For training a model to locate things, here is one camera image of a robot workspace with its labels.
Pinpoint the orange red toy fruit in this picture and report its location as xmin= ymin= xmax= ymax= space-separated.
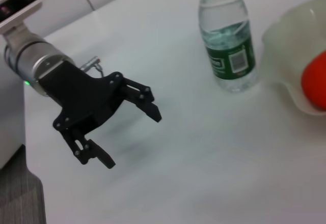
xmin=301 ymin=50 xmax=326 ymax=111

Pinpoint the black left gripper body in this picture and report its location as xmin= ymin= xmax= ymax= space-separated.
xmin=38 ymin=61 xmax=126 ymax=135

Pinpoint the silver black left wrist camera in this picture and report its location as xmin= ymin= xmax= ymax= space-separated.
xmin=0 ymin=0 xmax=51 ymax=35

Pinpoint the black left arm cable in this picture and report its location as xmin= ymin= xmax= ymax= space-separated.
xmin=79 ymin=57 xmax=105 ymax=78

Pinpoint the pale green wavy fruit bowl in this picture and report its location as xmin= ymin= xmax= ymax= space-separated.
xmin=261 ymin=0 xmax=326 ymax=117

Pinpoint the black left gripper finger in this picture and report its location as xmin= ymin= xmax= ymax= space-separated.
xmin=123 ymin=77 xmax=163 ymax=123
xmin=60 ymin=129 xmax=117 ymax=170

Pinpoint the clear green label water bottle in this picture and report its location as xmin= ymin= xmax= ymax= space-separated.
xmin=198 ymin=0 xmax=258 ymax=94

